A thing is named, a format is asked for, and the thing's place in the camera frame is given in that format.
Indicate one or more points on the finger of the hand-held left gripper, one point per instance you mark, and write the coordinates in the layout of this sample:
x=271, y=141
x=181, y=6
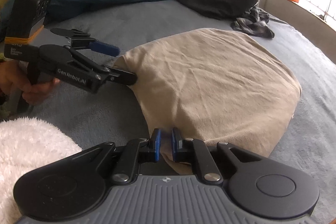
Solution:
x=105, y=50
x=123, y=78

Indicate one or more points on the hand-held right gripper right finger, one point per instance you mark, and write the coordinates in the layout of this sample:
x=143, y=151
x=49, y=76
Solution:
x=174, y=145

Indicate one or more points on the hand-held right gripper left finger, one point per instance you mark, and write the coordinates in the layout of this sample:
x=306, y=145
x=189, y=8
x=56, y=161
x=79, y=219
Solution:
x=157, y=145

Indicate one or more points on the beige pants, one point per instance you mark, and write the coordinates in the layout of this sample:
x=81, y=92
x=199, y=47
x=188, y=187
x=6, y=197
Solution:
x=210, y=82

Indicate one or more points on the person's left hand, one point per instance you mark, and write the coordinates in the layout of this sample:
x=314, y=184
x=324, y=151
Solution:
x=36, y=94

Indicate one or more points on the grey bed sheet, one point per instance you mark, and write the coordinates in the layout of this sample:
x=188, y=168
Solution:
x=92, y=108

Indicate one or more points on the white towel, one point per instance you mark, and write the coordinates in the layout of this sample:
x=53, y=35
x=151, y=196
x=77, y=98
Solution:
x=26, y=148

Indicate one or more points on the dark grey pillow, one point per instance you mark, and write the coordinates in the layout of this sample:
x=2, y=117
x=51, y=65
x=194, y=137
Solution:
x=218, y=1

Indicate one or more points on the grey plaid shorts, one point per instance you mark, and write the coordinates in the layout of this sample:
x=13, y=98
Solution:
x=252, y=27

